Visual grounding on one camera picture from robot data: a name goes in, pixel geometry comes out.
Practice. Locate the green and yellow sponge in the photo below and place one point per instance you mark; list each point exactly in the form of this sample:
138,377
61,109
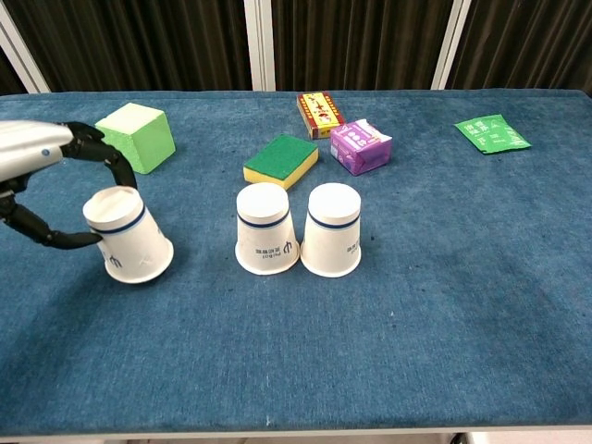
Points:
282,157

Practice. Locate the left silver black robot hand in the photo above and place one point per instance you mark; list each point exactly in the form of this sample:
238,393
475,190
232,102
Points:
28,145

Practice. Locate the red and yellow carton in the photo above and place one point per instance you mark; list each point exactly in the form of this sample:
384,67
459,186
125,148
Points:
320,113

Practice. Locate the white paper cup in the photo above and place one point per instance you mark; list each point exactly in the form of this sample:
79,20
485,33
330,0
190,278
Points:
332,236
131,240
266,231

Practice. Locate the green sachet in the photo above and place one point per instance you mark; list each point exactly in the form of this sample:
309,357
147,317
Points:
491,134

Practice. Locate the white frame post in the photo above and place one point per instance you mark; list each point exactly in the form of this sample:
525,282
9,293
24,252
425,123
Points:
451,44
23,51
260,44

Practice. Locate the blue table cloth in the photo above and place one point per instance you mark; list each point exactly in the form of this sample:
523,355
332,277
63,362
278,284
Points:
416,300

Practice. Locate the purple tissue packet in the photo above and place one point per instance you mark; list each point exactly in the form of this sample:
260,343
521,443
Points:
363,148

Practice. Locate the light green foam cube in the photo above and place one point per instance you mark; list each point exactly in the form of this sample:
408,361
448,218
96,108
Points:
139,134

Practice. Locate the black pleated curtain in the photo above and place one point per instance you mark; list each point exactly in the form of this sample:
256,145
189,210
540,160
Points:
532,41
139,41
9,78
356,41

